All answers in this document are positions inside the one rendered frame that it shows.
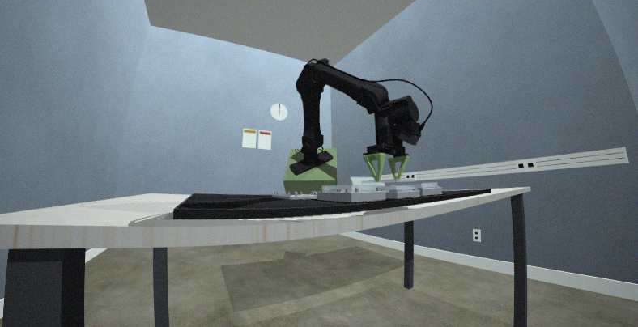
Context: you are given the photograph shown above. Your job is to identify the white control panel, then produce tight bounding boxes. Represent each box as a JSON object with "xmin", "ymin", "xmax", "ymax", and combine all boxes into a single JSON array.
[{"xmin": 344, "ymin": 177, "xmax": 385, "ymax": 186}]

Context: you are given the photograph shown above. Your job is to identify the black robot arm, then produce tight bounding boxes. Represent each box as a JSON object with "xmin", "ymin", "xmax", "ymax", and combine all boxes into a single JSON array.
[{"xmin": 289, "ymin": 58, "xmax": 421, "ymax": 175}]

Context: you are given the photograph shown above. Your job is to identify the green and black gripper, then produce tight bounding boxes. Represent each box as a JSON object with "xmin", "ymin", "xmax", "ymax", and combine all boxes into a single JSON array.
[{"xmin": 363, "ymin": 126, "xmax": 409, "ymax": 182}]

